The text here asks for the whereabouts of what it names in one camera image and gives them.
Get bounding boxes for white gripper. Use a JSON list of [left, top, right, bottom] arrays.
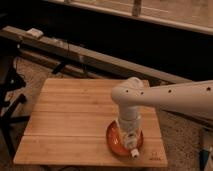
[[117, 116, 141, 133]]

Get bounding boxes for white plastic bottle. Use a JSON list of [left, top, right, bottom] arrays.
[[123, 133, 139, 158]]

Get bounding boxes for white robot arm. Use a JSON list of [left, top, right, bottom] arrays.
[[111, 77, 213, 133]]

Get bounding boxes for orange ceramic bowl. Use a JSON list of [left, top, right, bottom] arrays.
[[106, 121, 143, 158]]

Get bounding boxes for wooden cutting board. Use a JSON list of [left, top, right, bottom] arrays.
[[14, 78, 168, 167]]

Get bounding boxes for blue container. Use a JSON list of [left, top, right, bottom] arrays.
[[199, 128, 213, 171]]

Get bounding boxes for long wooden beam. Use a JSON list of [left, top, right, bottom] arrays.
[[0, 26, 190, 84]]

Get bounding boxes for small white box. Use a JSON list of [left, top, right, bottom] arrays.
[[26, 28, 43, 38]]

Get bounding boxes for black stand frame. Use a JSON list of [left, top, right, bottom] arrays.
[[0, 53, 32, 161]]

